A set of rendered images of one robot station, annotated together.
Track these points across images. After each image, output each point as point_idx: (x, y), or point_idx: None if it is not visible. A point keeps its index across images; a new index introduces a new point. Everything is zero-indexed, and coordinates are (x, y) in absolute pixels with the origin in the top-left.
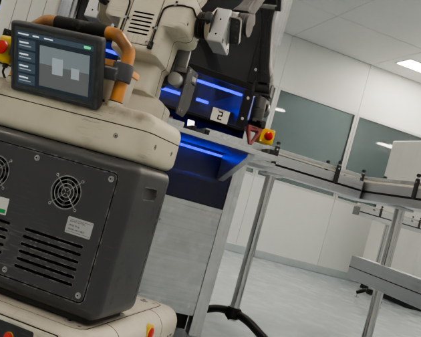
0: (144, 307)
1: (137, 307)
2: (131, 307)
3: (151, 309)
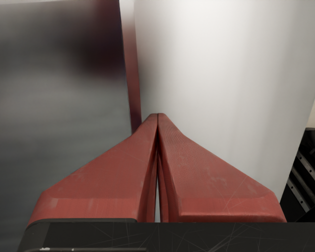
0: None
1: None
2: None
3: None
